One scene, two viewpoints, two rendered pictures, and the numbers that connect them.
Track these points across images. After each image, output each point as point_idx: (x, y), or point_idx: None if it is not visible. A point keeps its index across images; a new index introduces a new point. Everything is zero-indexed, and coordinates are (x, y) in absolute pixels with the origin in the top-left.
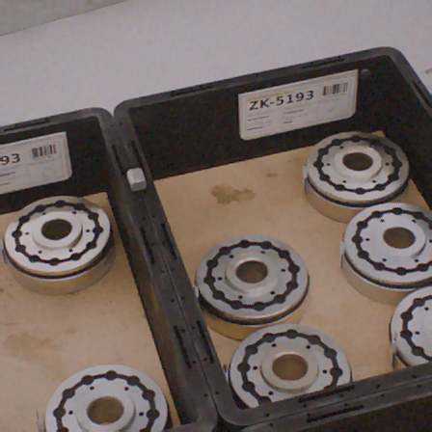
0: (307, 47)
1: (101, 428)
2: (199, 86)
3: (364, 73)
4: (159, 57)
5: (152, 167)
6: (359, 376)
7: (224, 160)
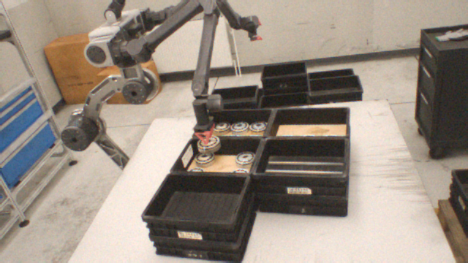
0: (171, 140)
1: (248, 157)
2: None
3: (209, 115)
4: (152, 158)
5: None
6: None
7: None
